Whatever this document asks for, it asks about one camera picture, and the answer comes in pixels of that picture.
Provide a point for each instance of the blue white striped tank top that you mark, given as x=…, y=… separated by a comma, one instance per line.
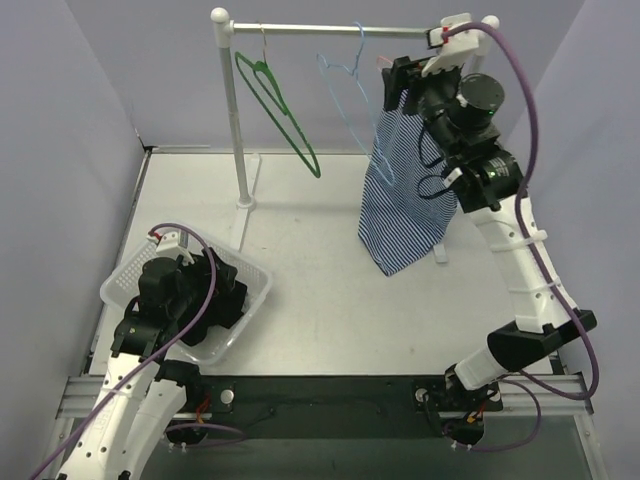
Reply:
x=405, y=210

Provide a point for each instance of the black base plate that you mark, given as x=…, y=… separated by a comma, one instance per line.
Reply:
x=229, y=409

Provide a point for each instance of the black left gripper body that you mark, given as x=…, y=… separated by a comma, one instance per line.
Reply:
x=220, y=288

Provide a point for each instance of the green hanger with gold hook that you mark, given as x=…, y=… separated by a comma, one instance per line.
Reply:
x=260, y=80

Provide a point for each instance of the white clothes rack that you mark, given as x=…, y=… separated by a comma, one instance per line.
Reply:
x=225, y=28

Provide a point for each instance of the white plastic basket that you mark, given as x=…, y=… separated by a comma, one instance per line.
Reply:
x=143, y=288

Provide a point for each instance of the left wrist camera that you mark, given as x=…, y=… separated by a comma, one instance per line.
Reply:
x=172, y=245

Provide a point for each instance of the pink wire hanger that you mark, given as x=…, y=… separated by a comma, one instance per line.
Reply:
x=383, y=62

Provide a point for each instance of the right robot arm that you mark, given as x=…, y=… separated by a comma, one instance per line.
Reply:
x=457, y=112

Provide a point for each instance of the black tank top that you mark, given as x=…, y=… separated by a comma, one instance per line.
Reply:
x=211, y=317

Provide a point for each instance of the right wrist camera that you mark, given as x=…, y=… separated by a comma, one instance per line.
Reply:
x=455, y=42

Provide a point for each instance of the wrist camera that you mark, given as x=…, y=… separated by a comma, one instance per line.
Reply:
x=172, y=245
x=455, y=42

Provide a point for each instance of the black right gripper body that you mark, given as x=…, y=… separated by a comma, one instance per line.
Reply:
x=406, y=80

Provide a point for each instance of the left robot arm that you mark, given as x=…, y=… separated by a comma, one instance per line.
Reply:
x=136, y=403

